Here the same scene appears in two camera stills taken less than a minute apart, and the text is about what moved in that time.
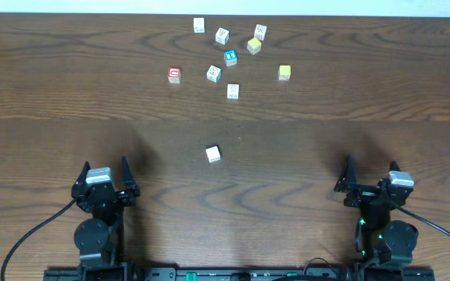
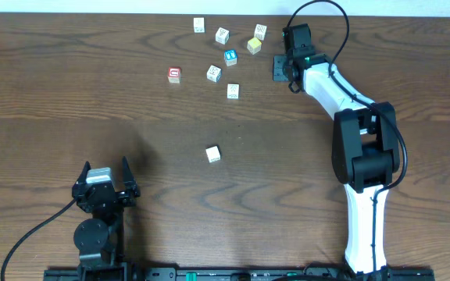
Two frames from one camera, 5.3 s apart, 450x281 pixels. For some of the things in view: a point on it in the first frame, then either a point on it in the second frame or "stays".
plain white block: [213, 154] stays
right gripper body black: [363, 193] → [281, 65]
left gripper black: [105, 195] stays
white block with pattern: [233, 90] stays
